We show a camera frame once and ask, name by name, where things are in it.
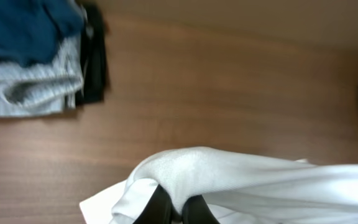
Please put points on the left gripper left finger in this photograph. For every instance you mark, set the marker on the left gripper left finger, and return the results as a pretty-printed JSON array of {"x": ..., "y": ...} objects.
[{"x": 158, "y": 209}]

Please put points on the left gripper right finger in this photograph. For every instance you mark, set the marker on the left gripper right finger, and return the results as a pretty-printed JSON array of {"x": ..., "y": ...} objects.
[{"x": 196, "y": 211}]

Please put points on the white shirt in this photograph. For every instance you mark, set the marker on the white shirt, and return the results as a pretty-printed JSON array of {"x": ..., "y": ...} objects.
[{"x": 237, "y": 188}]

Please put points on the black folded garment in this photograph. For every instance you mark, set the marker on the black folded garment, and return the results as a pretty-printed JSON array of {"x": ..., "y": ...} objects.
[{"x": 92, "y": 57}]

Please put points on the light denim folded garment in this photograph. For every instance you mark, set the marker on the light denim folded garment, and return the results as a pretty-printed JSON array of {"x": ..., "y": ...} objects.
[{"x": 42, "y": 89}]

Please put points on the blue folded garment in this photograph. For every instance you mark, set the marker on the blue folded garment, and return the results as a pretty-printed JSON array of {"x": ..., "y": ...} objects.
[{"x": 31, "y": 30}]

